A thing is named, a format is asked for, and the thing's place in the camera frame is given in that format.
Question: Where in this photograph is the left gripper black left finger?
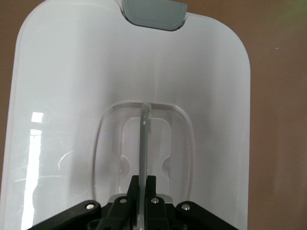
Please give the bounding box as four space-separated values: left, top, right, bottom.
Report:
26 175 142 230

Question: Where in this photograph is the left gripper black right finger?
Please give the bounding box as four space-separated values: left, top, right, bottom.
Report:
143 175 236 230

